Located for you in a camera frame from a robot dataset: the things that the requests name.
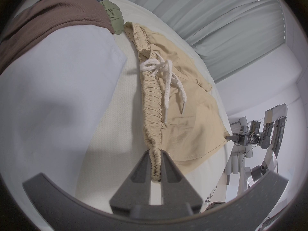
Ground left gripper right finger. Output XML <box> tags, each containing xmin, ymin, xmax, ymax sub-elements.
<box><xmin>160</xmin><ymin>149</ymin><xmax>202</xmax><ymax>214</ymax></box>

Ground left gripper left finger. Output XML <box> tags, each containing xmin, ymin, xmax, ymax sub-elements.
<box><xmin>109</xmin><ymin>150</ymin><xmax>154</xmax><ymax>217</ymax></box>

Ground beige drawstring shorts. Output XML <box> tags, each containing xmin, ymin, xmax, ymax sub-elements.
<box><xmin>123</xmin><ymin>21</ymin><xmax>229</xmax><ymax>181</ymax></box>

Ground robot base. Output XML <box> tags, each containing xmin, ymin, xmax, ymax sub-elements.
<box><xmin>203</xmin><ymin>151</ymin><xmax>279</xmax><ymax>212</ymax></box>

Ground pale blue-green curtain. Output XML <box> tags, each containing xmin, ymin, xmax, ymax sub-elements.
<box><xmin>103</xmin><ymin>0</ymin><xmax>287</xmax><ymax>84</ymax></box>

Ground pale lilac T-shirt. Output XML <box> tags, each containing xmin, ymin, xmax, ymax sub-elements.
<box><xmin>0</xmin><ymin>24</ymin><xmax>128</xmax><ymax>199</ymax></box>

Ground green garment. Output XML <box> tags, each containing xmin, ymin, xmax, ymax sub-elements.
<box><xmin>100</xmin><ymin>0</ymin><xmax>124</xmax><ymax>35</ymax></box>

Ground brown garment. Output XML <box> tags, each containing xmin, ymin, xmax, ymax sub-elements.
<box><xmin>0</xmin><ymin>0</ymin><xmax>115</xmax><ymax>70</ymax></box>

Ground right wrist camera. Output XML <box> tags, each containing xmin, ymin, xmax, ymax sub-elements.
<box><xmin>239</xmin><ymin>116</ymin><xmax>250</xmax><ymax>132</ymax></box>

